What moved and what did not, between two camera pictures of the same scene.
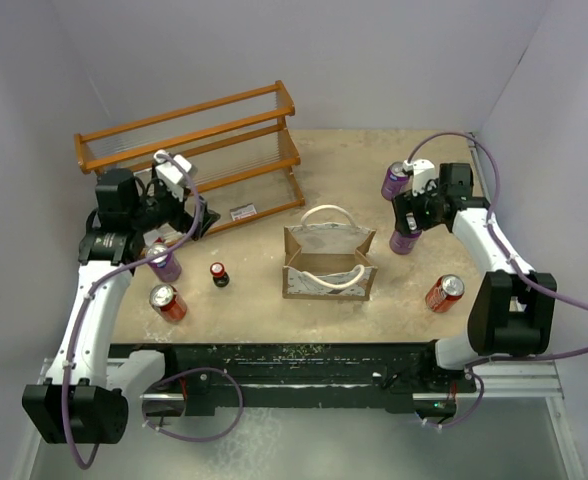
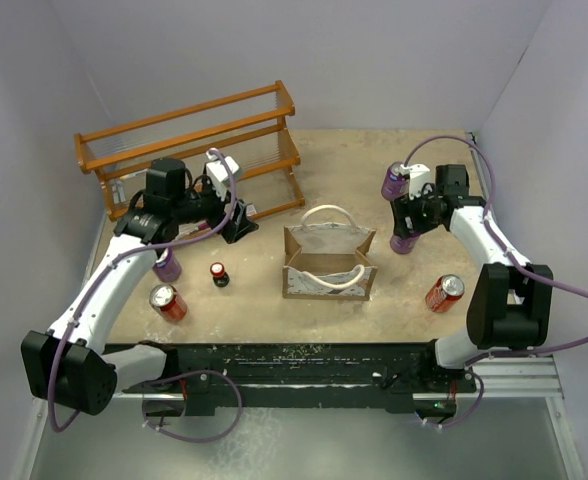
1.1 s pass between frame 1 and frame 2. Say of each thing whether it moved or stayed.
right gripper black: stayed
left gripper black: moved
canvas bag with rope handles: stayed
